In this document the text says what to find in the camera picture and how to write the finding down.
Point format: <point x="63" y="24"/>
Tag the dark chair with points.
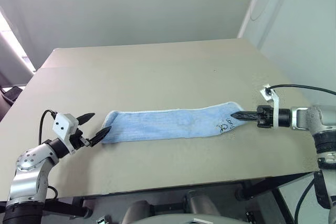
<point x="10" y="94"/>

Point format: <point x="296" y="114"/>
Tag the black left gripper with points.
<point x="78" y="141"/>

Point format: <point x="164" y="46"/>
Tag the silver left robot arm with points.
<point x="29" y="161"/>

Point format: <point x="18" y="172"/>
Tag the gray robot torso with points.
<point x="200" y="204"/>

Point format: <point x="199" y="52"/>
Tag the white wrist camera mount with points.
<point x="64" y="125"/>
<point x="275" y="108"/>

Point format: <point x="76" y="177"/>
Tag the black table frame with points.
<point x="287" y="180"/>

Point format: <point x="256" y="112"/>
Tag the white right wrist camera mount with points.
<point x="275" y="108"/>

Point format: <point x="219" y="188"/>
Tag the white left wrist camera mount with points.
<point x="64" y="125"/>

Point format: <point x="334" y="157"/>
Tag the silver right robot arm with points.
<point x="307" y="119"/>

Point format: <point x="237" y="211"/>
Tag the light blue towel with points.
<point x="170" y="124"/>

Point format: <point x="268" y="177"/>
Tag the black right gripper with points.
<point x="265" y="117"/>

